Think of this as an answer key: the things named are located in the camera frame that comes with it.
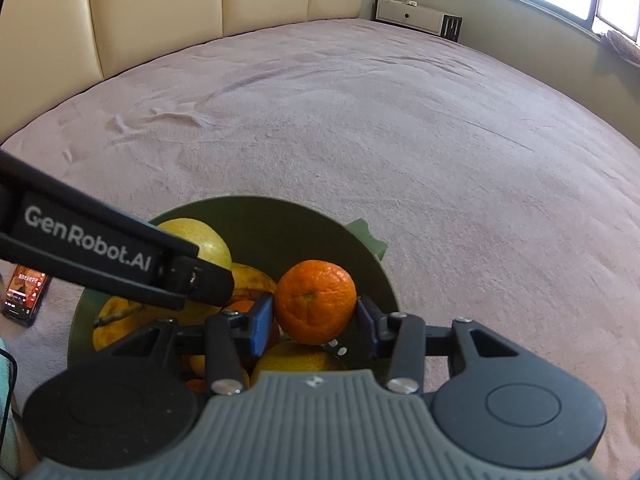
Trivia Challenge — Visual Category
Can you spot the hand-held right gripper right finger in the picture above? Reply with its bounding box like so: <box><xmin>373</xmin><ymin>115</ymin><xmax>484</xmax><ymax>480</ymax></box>
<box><xmin>355</xmin><ymin>295</ymin><xmax>526</xmax><ymax>395</ymax></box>

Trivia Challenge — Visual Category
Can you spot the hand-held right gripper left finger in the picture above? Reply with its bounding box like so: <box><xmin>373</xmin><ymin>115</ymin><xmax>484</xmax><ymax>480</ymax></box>
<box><xmin>100</xmin><ymin>292</ymin><xmax>276</xmax><ymax>395</ymax></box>

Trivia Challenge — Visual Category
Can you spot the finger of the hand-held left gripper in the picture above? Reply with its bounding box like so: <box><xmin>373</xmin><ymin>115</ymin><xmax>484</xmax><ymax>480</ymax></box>
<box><xmin>160</xmin><ymin>255</ymin><xmax>236</xmax><ymax>306</ymax></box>

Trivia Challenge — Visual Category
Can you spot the green colander bowl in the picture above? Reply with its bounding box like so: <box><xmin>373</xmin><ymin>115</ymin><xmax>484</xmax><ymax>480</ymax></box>
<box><xmin>67</xmin><ymin>195</ymin><xmax>401</xmax><ymax>396</ymax></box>

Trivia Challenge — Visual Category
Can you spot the spotted ripe banana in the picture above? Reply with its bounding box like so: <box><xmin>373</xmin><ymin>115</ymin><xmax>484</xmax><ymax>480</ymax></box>
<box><xmin>92</xmin><ymin>262</ymin><xmax>278</xmax><ymax>353</ymax></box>

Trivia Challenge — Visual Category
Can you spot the black smartphone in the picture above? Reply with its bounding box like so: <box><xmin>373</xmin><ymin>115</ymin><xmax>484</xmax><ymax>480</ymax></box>
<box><xmin>1</xmin><ymin>265</ymin><xmax>52</xmax><ymax>328</ymax></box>

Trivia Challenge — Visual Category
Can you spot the cream padded headboard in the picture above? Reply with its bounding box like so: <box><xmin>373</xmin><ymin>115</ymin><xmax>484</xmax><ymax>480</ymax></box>
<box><xmin>0</xmin><ymin>0</ymin><xmax>368</xmax><ymax>141</ymax></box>

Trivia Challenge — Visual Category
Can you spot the white bedside cabinet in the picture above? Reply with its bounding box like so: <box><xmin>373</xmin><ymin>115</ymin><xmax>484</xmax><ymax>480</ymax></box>
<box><xmin>375</xmin><ymin>0</ymin><xmax>463</xmax><ymax>41</ymax></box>

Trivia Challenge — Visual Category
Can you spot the black cable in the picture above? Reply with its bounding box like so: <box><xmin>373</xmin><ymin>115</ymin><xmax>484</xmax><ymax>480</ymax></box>
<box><xmin>0</xmin><ymin>350</ymin><xmax>19</xmax><ymax>461</ymax></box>

